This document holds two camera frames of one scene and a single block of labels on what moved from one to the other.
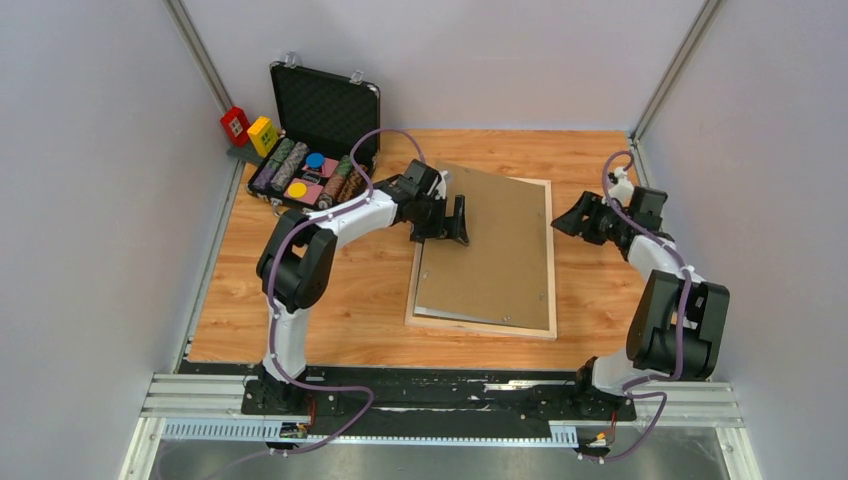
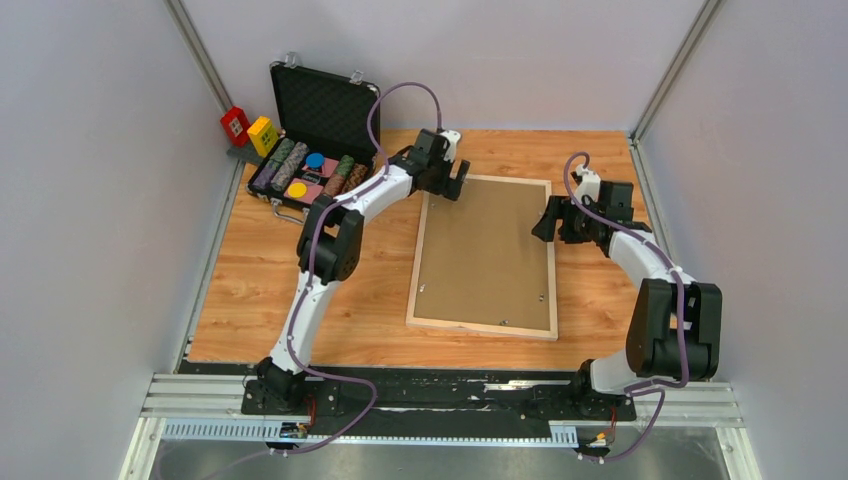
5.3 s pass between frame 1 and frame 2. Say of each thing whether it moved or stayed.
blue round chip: stayed
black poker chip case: stayed
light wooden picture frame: moved
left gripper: moved
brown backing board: stayed
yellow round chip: stayed
